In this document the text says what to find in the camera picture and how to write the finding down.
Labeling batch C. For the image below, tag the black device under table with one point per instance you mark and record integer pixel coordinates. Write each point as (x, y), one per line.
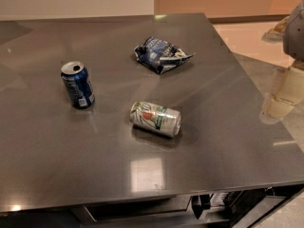
(235, 203)

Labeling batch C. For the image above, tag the blue Pepsi can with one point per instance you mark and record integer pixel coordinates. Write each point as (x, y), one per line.
(78, 86)

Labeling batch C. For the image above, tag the silver green 7up can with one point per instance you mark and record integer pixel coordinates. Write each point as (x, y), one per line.
(156, 118)

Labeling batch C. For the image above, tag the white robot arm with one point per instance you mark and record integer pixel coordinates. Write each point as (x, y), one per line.
(289, 31)

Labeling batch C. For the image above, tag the crumpled blue chip bag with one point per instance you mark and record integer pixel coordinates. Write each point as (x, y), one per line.
(160, 56)

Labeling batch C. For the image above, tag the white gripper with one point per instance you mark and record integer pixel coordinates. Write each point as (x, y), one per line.
(294, 37)

